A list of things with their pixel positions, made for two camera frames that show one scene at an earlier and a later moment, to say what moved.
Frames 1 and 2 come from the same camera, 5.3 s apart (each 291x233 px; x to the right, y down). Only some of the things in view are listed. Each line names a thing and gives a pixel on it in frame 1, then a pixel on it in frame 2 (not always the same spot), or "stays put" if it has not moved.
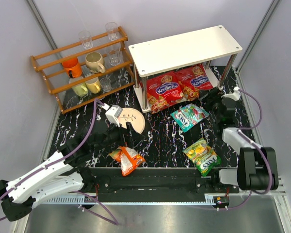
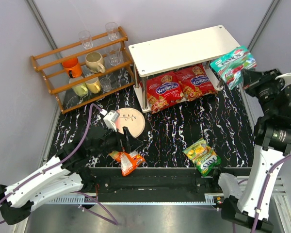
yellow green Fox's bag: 203,156 stays put
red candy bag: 192,80 stays put
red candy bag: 163,91 stays put
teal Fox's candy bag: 188,115 to 230,67
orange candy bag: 129,159 stays put
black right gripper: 211,96 to 254,79
